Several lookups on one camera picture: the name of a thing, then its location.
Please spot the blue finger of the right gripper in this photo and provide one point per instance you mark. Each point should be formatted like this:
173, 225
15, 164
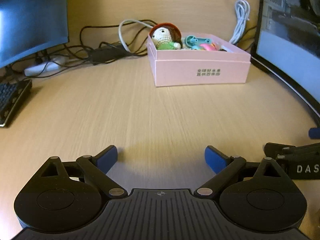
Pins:
314, 133

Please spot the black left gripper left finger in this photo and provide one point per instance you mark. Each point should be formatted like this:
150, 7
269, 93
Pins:
93, 170

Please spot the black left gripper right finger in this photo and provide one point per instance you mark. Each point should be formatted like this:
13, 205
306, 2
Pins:
228, 171

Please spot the crochet doll red hat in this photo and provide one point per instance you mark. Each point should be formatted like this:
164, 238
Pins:
166, 36

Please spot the black keyboard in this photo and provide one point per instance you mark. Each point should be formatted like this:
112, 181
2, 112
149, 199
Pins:
13, 95

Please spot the pink cardboard box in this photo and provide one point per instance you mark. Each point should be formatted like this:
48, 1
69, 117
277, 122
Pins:
196, 67

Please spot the white power strip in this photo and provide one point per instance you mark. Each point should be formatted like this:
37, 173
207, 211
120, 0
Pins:
51, 65

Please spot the black power adapter brick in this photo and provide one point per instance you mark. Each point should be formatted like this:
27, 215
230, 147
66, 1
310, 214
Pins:
107, 52

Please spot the pink round toy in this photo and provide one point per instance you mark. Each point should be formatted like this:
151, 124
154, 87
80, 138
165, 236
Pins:
205, 46

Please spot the teal toy stand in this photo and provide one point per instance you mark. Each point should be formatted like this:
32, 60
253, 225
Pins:
192, 40

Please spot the curved black monitor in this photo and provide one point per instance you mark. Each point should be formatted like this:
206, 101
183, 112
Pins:
30, 26

